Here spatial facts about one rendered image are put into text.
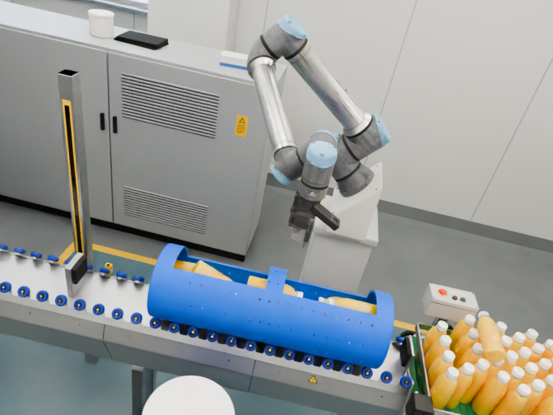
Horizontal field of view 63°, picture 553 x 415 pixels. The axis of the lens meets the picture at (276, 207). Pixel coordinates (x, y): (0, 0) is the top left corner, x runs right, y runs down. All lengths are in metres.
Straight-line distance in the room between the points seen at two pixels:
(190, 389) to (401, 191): 3.36
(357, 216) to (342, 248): 0.23
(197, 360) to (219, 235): 1.71
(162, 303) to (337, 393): 0.75
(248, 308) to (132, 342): 0.52
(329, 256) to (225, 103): 1.21
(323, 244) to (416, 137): 2.22
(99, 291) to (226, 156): 1.43
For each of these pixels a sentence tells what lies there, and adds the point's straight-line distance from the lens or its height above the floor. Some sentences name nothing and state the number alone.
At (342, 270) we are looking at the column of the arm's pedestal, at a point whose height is 0.86.
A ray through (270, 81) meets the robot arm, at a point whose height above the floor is 1.80.
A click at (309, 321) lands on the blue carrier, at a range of 1.62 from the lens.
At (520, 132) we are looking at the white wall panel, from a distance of 4.44.
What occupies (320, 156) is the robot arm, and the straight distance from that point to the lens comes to 1.32.
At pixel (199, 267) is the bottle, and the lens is 1.69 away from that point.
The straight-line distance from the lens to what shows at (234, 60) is 2.99.
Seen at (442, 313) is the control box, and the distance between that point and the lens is 2.10.
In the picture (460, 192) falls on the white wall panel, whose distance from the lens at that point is 4.59.
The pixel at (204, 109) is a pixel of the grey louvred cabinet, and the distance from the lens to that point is 2.97.
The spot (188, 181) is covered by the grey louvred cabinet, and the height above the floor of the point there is 0.64.
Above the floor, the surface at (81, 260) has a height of 1.08.
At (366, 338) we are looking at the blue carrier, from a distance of 1.66.
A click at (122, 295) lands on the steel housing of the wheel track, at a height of 0.93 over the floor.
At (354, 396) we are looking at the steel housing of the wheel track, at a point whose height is 0.85.
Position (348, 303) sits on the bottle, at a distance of 1.70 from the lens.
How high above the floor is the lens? 2.34
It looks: 33 degrees down
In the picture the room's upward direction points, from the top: 12 degrees clockwise
